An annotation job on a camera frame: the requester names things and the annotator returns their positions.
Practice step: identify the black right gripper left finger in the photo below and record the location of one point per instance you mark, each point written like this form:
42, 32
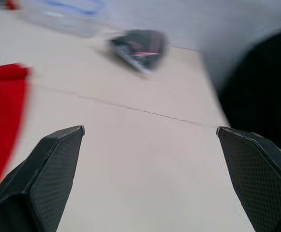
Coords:
41, 183

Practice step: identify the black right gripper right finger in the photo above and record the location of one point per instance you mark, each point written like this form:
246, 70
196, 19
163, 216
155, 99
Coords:
258, 178

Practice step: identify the red t-shirt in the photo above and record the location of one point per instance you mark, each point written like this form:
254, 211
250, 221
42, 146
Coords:
3, 113

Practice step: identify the black round object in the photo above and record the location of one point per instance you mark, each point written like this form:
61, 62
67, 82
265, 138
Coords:
263, 89

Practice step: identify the clear plastic storage box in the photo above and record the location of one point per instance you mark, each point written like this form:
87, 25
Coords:
63, 17

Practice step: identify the small red object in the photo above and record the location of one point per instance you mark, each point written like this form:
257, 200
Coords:
10, 4

